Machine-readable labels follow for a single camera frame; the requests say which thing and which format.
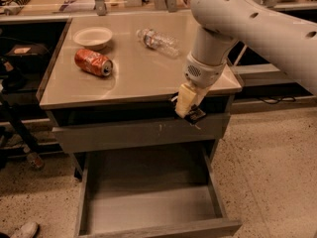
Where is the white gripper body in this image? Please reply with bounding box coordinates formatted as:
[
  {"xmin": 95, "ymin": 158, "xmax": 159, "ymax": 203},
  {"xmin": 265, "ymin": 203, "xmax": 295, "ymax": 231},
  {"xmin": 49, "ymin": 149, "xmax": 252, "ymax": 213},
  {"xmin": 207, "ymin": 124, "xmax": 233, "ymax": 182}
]
[{"xmin": 183, "ymin": 54, "xmax": 226, "ymax": 88}]

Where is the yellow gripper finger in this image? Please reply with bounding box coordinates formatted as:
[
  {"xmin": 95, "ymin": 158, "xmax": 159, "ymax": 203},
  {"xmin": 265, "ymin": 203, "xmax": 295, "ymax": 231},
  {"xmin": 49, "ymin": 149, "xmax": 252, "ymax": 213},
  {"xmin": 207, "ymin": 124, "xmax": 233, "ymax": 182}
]
[{"xmin": 175, "ymin": 83, "xmax": 204, "ymax": 118}]

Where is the black rxbar chocolate wrapper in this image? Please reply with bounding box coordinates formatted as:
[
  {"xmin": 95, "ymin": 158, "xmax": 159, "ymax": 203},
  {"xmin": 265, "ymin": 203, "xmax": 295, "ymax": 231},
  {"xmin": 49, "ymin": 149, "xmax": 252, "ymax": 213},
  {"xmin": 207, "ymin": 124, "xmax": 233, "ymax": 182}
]
[{"xmin": 169, "ymin": 94, "xmax": 207, "ymax": 125}]

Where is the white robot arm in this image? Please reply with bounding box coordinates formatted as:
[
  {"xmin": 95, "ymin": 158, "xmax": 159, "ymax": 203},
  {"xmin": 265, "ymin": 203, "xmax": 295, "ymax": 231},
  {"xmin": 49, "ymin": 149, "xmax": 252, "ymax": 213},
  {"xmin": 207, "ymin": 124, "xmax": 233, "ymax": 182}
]
[{"xmin": 175, "ymin": 0, "xmax": 317, "ymax": 118}]

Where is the grey metal drawer cabinet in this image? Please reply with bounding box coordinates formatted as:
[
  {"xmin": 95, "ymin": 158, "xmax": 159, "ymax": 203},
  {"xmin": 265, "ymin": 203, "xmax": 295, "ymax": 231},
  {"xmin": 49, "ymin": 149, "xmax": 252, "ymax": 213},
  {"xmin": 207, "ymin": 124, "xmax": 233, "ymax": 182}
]
[{"xmin": 36, "ymin": 11, "xmax": 245, "ymax": 180}]

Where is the open grey lower drawer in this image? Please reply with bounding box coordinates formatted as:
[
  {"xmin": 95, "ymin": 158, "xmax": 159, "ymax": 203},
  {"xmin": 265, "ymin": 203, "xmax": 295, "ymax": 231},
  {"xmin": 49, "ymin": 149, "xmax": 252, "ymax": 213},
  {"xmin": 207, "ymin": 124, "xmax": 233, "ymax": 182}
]
[{"xmin": 74, "ymin": 143, "xmax": 242, "ymax": 238}]

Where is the grey upper drawer front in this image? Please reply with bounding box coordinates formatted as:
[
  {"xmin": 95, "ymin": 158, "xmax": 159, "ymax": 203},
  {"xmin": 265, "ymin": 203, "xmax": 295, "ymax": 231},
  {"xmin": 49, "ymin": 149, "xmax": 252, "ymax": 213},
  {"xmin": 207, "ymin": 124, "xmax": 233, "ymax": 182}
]
[{"xmin": 53, "ymin": 113, "xmax": 230, "ymax": 154}]

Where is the clear plastic water bottle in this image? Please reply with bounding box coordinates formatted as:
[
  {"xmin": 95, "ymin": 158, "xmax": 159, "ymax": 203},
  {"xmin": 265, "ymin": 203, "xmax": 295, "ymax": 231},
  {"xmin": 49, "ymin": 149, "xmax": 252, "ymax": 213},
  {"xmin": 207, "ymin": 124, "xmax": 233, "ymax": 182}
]
[{"xmin": 136, "ymin": 28, "xmax": 180, "ymax": 59}]

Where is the crushed orange soda can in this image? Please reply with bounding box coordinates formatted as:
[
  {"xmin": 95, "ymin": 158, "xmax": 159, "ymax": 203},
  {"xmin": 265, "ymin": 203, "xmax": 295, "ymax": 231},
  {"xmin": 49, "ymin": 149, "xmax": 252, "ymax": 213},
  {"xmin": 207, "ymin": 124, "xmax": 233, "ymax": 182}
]
[{"xmin": 74, "ymin": 49, "xmax": 113, "ymax": 77}]

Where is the white paper bowl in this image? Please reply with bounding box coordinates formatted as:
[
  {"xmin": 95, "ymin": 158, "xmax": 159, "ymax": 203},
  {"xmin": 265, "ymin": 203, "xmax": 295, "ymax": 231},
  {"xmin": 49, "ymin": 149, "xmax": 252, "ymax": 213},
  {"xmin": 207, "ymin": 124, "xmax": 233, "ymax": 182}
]
[{"xmin": 72, "ymin": 27, "xmax": 113, "ymax": 51}]

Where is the black box with label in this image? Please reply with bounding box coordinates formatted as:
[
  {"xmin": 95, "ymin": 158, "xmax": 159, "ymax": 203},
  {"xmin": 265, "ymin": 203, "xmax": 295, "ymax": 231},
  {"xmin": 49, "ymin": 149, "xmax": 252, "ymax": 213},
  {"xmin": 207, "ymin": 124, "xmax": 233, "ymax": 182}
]
[{"xmin": 6, "ymin": 44, "xmax": 50, "ymax": 62}]

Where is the black tripod stand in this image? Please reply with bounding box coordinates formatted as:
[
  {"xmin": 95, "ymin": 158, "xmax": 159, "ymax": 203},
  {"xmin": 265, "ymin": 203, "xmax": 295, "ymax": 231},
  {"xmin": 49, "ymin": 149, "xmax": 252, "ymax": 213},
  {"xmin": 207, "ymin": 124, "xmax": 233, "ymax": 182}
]
[{"xmin": 0, "ymin": 92, "xmax": 46, "ymax": 171}]

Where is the white sneaker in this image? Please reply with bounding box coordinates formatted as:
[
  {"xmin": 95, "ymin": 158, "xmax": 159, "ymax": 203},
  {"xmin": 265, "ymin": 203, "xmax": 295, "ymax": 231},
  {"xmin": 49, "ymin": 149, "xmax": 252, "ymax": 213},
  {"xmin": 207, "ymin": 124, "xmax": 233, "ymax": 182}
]
[{"xmin": 10, "ymin": 221, "xmax": 39, "ymax": 238}]

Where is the black cable on floor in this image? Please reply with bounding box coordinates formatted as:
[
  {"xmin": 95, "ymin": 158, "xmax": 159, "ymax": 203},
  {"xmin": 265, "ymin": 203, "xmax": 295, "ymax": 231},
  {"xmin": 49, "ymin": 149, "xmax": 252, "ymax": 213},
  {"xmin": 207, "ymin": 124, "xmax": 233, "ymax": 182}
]
[{"xmin": 257, "ymin": 96, "xmax": 297, "ymax": 105}]

